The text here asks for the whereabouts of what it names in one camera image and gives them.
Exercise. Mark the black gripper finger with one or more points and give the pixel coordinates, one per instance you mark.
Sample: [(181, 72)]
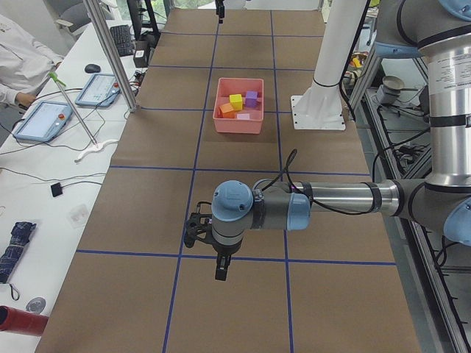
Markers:
[(220, 10)]

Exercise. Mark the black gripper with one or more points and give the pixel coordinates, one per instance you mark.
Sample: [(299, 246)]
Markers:
[(223, 249)]

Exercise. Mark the yellow foam cube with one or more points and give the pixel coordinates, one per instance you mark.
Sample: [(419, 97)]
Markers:
[(237, 102)]

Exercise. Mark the purple foam cube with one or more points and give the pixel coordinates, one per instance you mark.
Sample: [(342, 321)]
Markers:
[(251, 99)]

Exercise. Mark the orange foam cube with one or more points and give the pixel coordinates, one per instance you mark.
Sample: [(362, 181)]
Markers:
[(227, 111)]

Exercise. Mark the pink foam cube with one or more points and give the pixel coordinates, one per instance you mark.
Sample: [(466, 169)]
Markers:
[(243, 116)]

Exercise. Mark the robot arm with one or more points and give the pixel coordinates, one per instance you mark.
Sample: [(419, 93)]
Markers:
[(439, 31)]

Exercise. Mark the pink plastic bin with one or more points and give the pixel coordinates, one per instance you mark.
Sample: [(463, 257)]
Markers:
[(227, 86)]

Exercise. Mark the black box with label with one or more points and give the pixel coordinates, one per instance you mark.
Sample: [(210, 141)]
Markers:
[(141, 54)]

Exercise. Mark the black keyboard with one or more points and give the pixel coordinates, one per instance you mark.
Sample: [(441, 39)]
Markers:
[(122, 39)]

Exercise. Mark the black computer mouse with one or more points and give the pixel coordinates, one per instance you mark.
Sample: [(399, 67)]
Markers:
[(92, 68)]

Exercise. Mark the far blue teach pendant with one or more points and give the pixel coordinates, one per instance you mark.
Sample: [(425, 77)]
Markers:
[(101, 90)]

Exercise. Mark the blue teach pendant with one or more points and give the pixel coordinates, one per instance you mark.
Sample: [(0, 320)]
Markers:
[(44, 122), (101, 90)]

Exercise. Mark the metal rod with green tip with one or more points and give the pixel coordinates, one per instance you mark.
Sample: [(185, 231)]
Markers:
[(61, 86)]

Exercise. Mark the small black square device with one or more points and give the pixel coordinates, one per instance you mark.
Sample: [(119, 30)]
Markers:
[(56, 189)]

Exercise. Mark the round metal disc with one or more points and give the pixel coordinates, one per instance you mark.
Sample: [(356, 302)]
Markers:
[(36, 305)]

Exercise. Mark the person in white shirt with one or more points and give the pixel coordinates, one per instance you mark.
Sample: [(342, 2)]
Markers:
[(25, 64)]

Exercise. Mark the folded blue umbrella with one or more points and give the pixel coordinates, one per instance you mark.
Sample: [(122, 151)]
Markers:
[(20, 236)]

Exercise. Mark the near blue teach pendant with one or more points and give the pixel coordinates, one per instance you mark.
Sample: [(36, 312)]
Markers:
[(44, 122)]

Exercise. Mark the red cylinder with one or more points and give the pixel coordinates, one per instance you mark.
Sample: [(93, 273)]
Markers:
[(22, 322)]

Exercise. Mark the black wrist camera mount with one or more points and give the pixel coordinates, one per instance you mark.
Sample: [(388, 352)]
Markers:
[(198, 227)]

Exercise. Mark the aluminium frame post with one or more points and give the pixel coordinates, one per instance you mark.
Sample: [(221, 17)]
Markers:
[(99, 22)]

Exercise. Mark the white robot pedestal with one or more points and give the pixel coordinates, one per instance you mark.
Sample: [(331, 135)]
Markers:
[(320, 107)]

